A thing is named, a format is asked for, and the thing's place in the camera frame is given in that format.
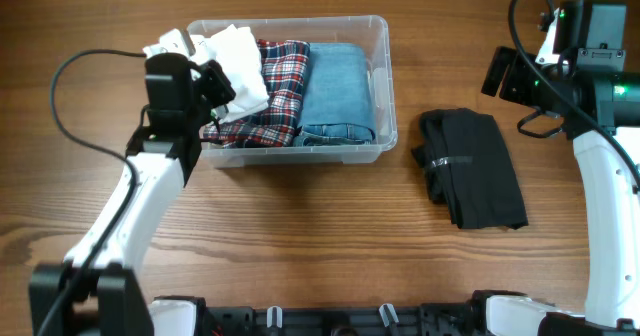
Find white printed t-shirt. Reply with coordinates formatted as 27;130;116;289
190;25;269;124

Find red navy plaid cloth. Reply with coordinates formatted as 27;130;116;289
203;39;310;149

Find black garment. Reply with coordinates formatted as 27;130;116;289
412;108;529;230

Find blue denim jeans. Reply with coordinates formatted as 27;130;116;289
292;42;376;147

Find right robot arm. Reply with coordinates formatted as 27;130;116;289
478;0;639;335

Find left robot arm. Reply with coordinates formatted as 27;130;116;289
29;53;236;335

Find clear plastic storage container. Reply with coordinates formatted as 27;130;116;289
187;15;398;169

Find right camera cable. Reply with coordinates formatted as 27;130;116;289
507;0;640;192

